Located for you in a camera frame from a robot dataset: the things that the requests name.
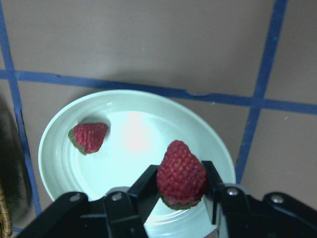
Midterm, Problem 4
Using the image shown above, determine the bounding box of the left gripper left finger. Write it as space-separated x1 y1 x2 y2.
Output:
128 165 160 224

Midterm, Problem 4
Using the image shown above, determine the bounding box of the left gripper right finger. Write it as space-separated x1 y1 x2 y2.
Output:
202 161 223 225

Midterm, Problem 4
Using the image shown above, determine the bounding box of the red strawberry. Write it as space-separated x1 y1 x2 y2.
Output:
68 122 109 155
157 140 207 210

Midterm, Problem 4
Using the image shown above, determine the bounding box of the light green plate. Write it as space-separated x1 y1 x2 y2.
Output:
38 89 237 238

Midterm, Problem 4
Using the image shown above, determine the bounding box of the brown wicker basket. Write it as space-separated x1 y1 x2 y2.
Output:
0 185 12 238

